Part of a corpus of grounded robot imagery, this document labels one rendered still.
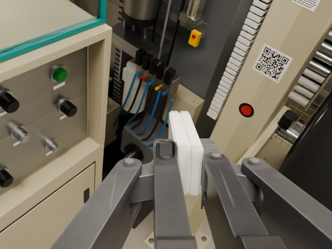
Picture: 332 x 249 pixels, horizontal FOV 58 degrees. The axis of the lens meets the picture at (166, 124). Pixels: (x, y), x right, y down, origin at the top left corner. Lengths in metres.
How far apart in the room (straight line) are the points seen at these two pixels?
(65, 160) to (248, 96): 0.52
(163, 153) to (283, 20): 0.62
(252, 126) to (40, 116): 0.56
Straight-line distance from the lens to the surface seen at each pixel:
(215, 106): 0.93
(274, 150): 1.19
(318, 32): 0.73
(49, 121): 0.74
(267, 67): 0.79
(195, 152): 0.16
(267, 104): 0.83
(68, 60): 0.67
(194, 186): 0.17
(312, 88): 1.23
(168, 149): 0.15
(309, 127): 1.04
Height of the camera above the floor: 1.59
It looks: 46 degrees down
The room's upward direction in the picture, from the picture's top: 16 degrees clockwise
